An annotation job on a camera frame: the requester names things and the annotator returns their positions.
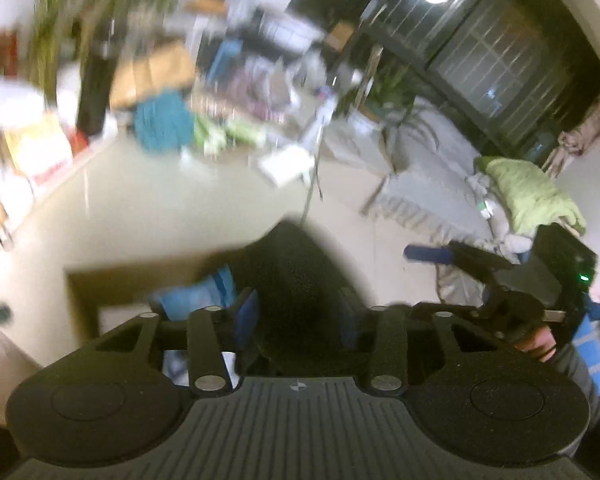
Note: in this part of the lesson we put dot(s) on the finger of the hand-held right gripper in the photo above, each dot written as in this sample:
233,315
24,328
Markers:
430,255
515,306

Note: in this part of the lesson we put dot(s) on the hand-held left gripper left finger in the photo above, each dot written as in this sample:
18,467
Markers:
245,320

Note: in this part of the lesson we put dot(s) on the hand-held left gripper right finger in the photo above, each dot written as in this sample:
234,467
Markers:
351,327

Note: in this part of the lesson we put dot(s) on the blue plastic packet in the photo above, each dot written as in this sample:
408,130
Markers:
200,292

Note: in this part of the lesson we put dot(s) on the brown cardboard box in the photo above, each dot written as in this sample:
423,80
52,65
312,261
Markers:
110,290

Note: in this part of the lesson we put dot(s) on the person's right hand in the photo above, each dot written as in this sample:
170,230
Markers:
540,345

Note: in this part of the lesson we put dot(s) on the green blanket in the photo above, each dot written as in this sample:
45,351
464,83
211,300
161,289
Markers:
530,195

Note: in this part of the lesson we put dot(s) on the flat white box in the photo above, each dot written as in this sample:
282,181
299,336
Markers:
285,164

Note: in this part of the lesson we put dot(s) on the small potted plant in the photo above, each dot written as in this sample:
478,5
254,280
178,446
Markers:
385,95

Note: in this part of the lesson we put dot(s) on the white handheld fan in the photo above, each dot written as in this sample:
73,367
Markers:
320,120

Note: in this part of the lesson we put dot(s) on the green wet wipes pack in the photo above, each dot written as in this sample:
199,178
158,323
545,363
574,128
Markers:
206,136
242,132

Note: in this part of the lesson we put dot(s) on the dark framed window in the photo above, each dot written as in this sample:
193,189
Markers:
480,45

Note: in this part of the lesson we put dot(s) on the teal bath loofah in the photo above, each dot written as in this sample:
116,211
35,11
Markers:
160,120

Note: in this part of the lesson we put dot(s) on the white plastic tray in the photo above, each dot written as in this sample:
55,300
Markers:
65,170

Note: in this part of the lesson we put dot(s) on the red flat packet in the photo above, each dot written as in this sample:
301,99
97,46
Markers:
80,142

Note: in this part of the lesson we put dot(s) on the blue carton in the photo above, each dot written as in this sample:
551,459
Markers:
220,62

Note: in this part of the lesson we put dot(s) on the brown paper envelope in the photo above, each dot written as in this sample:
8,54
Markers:
152,75

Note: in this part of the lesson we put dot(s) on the yellow medicine box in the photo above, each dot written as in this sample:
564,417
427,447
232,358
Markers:
40,152

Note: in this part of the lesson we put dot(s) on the black thermos bottle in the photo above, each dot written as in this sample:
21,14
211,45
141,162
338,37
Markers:
96,95

